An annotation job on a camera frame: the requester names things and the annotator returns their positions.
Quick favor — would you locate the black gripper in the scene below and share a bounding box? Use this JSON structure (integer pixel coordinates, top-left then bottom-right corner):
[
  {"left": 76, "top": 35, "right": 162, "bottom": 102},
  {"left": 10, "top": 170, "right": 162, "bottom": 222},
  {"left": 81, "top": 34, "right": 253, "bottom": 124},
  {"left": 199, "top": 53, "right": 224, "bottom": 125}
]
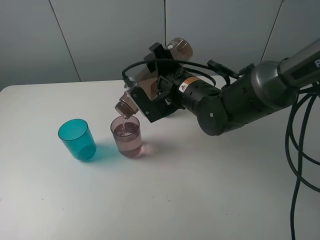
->
[{"left": 143, "top": 42, "right": 184, "bottom": 110}]

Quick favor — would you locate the brown translucent water bottle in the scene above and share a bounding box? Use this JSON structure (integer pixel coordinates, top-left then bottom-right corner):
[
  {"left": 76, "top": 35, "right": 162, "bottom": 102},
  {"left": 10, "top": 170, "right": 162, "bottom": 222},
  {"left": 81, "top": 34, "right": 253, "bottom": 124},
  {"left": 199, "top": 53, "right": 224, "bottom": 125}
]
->
[{"left": 115, "top": 37, "right": 193, "bottom": 119}]

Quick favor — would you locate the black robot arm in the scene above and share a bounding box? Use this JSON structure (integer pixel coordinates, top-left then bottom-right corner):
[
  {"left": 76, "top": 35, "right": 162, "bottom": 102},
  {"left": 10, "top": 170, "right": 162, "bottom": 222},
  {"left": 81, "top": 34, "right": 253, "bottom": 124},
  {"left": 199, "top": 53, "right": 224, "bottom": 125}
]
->
[{"left": 143, "top": 41, "right": 320, "bottom": 136}]

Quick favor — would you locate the pink translucent cup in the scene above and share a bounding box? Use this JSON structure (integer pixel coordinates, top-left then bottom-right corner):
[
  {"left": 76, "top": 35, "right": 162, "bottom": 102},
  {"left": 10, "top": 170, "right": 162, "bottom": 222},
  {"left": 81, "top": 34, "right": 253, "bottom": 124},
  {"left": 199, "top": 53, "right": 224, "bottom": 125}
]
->
[{"left": 110, "top": 116, "right": 143, "bottom": 158}]

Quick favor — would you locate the teal translucent cup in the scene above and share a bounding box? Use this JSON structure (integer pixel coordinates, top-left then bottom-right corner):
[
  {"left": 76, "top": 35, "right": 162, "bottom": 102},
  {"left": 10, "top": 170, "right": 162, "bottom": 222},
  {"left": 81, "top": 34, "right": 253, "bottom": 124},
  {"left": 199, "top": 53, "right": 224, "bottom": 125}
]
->
[{"left": 58, "top": 118, "right": 97, "bottom": 162}]

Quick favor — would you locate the black camera cable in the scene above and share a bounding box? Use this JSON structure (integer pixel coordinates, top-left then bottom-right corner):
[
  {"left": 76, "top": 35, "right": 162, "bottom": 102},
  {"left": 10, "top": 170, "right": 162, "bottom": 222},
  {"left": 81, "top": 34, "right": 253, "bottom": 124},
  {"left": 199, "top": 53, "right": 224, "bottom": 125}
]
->
[{"left": 121, "top": 59, "right": 231, "bottom": 88}]

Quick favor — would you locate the black cable bundle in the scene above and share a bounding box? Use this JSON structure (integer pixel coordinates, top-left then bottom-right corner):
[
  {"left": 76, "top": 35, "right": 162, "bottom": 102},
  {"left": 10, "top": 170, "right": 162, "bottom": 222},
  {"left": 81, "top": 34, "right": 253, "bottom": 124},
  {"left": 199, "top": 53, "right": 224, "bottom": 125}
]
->
[{"left": 284, "top": 86, "right": 320, "bottom": 240}]

